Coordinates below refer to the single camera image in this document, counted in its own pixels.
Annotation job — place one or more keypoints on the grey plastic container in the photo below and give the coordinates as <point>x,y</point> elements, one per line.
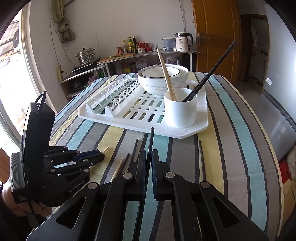
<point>169,43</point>

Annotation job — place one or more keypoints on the white utensil cup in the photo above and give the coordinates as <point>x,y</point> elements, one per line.
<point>179,114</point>

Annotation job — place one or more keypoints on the white plastic dish rack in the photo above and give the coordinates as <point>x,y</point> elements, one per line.
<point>125,104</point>

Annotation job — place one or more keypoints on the white electric kettle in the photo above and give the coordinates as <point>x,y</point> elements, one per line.
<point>183,41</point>

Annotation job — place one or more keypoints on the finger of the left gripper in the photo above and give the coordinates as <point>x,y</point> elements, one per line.
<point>60,153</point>
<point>84,160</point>

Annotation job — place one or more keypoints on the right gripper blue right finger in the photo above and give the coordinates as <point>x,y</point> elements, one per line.
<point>183,196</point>

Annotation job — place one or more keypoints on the green curtain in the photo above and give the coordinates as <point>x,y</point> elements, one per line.
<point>59,17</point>

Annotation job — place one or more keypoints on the white ceramic bowl stack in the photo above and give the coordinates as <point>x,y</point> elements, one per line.
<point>153,81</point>

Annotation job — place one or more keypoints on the wooden door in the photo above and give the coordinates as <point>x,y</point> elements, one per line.
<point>218,24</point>

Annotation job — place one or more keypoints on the silver refrigerator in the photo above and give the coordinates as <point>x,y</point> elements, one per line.
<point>276,108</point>

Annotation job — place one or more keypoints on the metal kitchen shelf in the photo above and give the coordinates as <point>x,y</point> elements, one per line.
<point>145,54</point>

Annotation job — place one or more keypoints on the induction cooker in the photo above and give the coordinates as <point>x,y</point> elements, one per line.
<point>86,66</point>

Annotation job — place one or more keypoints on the person left hand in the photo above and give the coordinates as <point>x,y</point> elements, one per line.
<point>23,208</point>

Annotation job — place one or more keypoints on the steel steamer pot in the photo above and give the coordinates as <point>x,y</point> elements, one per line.
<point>86,55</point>

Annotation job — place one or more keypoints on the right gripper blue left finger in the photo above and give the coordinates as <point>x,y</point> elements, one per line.
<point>119,201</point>

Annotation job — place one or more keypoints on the red cardboard box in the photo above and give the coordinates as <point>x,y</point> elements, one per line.
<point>285,172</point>

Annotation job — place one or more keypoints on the white oil jug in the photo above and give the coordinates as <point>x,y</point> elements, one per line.
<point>140,64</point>

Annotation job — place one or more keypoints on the wooden cutting board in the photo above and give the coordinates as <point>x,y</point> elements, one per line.
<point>116,57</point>

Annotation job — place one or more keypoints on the green label oil bottle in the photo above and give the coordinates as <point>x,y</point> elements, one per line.
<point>130,45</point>

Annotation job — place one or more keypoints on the dark sauce bottle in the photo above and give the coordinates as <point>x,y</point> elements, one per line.
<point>134,44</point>

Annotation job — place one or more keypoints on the striped tablecloth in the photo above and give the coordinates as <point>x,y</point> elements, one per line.
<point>234,153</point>

